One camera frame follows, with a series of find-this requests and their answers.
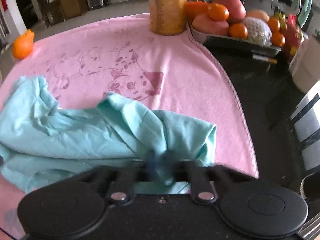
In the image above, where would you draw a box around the teal t-shirt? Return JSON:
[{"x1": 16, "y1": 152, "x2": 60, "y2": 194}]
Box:
[{"x1": 1, "y1": 76, "x2": 216, "y2": 194}]

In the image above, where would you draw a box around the pink cartoon towel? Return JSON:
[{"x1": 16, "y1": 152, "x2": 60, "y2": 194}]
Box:
[{"x1": 1, "y1": 14, "x2": 258, "y2": 238}]

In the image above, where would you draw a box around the cigarette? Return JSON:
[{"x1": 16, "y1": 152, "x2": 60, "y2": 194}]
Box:
[{"x1": 252, "y1": 54, "x2": 277, "y2": 64}]

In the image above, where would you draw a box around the metal fruit tray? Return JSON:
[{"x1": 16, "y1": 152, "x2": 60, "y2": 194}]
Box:
[{"x1": 189, "y1": 24, "x2": 281, "y2": 57}]

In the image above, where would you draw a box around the white cup with green lid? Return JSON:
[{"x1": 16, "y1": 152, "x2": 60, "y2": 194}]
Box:
[{"x1": 289, "y1": 34, "x2": 319, "y2": 94}]

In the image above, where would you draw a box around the net-wrapped pale fruit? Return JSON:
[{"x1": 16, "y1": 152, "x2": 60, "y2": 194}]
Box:
[{"x1": 242, "y1": 17, "x2": 272, "y2": 46}]

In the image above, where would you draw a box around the bumpy orange citrus fruit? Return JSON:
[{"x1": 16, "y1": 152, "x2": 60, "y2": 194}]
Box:
[{"x1": 12, "y1": 29, "x2": 35, "y2": 60}]

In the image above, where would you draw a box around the large red apple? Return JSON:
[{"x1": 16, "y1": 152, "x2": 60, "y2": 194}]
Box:
[{"x1": 212, "y1": 0, "x2": 246, "y2": 25}]

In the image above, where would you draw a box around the wooden cabinet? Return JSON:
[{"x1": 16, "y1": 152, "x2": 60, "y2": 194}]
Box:
[{"x1": 37, "y1": 0, "x2": 89, "y2": 27}]

